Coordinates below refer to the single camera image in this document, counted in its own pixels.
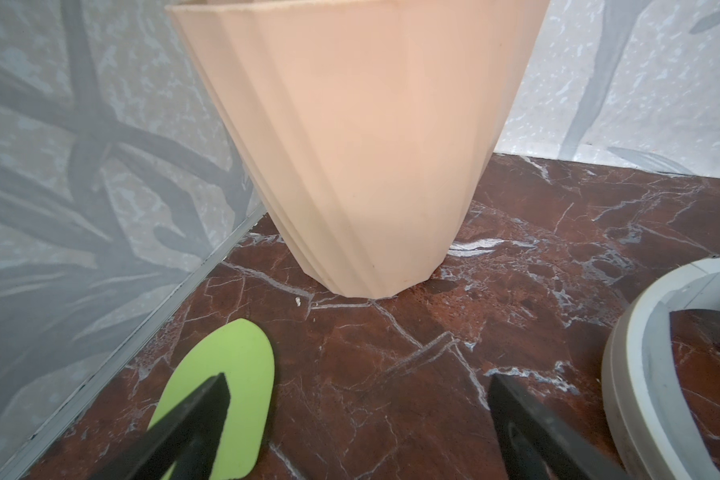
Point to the peach flower pot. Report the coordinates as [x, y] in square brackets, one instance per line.
[365, 126]

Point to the green trowel wooden handle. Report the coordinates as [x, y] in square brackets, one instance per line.
[242, 352]

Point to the white headphones pair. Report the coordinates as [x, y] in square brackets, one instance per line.
[647, 414]

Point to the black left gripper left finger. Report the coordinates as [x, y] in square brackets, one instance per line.
[183, 443]

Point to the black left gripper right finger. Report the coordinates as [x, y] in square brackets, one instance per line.
[536, 444]

